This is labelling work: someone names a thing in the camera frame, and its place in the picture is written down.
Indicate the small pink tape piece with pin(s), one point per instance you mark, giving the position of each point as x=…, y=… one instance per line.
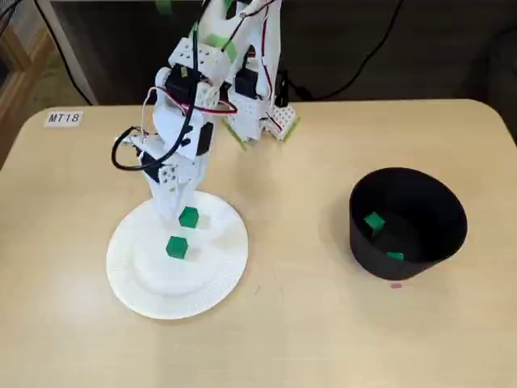
x=396, y=285

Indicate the green block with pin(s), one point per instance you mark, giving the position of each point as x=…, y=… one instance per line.
x=395, y=255
x=177, y=247
x=188, y=218
x=373, y=221

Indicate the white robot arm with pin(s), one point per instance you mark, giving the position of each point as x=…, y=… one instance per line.
x=167, y=125

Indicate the green tape strip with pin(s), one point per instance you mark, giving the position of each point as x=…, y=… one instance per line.
x=162, y=6

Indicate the wooden furniture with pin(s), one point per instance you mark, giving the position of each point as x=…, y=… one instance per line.
x=24, y=68

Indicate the wrist camera on white bracket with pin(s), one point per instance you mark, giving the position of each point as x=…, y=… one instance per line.
x=141, y=143

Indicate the white paper plate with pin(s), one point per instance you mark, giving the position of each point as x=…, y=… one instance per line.
x=177, y=291

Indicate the white MT18 label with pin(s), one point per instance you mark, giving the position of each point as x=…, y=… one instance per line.
x=63, y=118

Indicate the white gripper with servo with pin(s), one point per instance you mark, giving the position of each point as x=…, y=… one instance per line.
x=170, y=176

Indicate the white furniture leg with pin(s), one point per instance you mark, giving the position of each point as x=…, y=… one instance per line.
x=68, y=52

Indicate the black pot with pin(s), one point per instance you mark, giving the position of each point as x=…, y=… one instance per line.
x=424, y=194

